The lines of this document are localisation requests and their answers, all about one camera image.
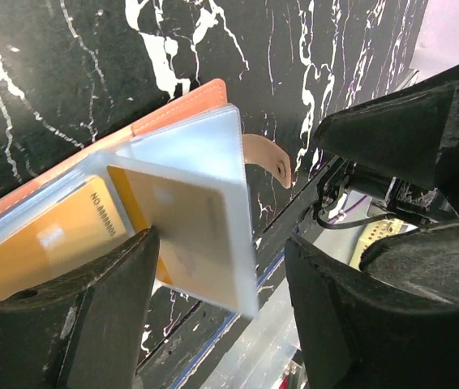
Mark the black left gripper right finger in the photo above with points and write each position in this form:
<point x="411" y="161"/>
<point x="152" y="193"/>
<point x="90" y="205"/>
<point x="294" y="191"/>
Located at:
<point x="358" y="332"/>

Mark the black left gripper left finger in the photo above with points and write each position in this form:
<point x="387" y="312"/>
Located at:
<point x="82" y="329"/>

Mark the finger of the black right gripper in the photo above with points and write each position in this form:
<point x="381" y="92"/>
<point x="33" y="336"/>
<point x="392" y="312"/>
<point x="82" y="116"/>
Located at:
<point x="423" y="262"/>
<point x="412" y="134"/>

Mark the gold VIP credit card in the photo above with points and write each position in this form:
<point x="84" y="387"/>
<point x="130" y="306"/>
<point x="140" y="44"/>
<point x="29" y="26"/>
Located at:
<point x="189" y="217"/>

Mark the pink leather card holder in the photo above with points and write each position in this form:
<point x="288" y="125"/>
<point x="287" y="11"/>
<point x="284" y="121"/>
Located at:
<point x="180" y="169"/>

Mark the gold card in holder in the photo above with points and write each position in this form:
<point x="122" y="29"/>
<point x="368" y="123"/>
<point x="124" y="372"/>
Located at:
<point x="56" y="233"/>

